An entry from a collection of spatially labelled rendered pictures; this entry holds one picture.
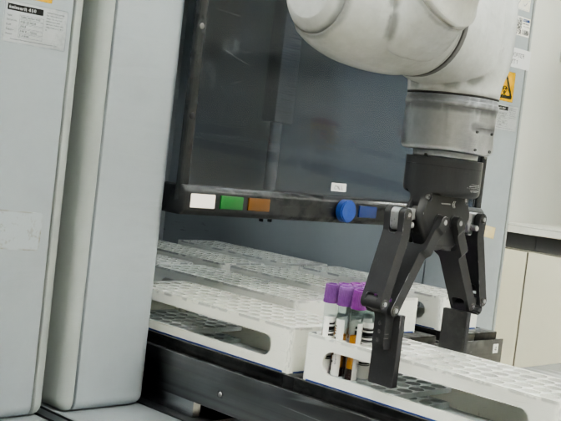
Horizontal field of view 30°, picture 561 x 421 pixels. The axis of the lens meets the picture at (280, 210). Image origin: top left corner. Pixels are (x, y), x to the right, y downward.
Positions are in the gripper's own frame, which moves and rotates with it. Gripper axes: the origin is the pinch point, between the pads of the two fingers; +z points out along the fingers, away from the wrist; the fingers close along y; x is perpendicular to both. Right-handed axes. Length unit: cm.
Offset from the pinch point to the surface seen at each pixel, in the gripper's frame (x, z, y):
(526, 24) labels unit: 33, -44, 62
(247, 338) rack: 29.4, 4.4, 4.9
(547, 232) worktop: 120, -2, 227
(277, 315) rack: 19.4, -0.7, -0.7
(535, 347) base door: 120, 37, 229
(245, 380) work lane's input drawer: 17.2, 5.8, -6.6
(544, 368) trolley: 3.7, 3.8, 30.9
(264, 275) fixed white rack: 49, 0, 26
